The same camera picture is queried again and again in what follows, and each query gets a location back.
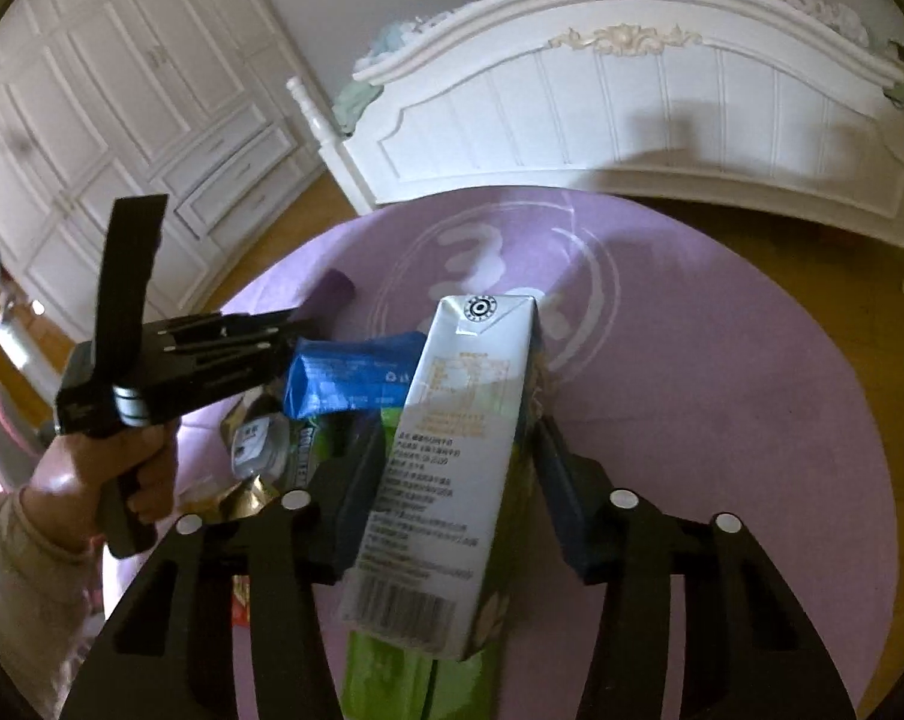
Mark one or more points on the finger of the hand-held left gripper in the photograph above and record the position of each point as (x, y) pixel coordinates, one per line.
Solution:
(227, 364)
(227, 322)

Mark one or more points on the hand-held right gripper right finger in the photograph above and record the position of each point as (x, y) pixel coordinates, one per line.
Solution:
(568, 517)

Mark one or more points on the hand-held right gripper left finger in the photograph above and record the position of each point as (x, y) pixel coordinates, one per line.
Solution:
(363, 481)

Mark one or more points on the white milk carton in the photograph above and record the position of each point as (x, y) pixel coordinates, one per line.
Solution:
(452, 465)

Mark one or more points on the blue snack packet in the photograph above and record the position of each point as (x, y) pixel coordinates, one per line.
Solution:
(354, 379)

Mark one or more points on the person's left hand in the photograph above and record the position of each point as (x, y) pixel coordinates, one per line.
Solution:
(69, 476)

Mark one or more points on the dark green can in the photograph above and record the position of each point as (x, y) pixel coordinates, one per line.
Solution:
(309, 450)

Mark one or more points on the clear plastic container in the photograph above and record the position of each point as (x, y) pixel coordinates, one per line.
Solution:
(260, 446)

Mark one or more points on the white grey pole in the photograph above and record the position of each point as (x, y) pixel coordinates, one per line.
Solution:
(24, 349)

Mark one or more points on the gold foil wrapper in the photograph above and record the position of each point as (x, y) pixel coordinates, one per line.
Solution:
(242, 499)

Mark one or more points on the red wrapper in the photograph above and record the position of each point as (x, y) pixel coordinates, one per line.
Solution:
(240, 604)

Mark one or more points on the pink chair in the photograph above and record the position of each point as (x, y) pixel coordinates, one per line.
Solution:
(2, 427)

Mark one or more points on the purple round table cover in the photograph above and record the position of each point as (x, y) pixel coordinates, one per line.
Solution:
(707, 405)

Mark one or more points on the light green box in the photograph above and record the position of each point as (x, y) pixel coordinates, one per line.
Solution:
(407, 682)

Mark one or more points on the white wardrobe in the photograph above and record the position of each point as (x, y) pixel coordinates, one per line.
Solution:
(122, 90)

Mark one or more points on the pale green cloth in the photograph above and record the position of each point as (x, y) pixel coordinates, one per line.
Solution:
(356, 105)

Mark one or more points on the light blue cloth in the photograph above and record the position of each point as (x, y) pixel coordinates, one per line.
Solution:
(392, 37)

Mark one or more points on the white bed frame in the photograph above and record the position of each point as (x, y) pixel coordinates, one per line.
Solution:
(632, 112)

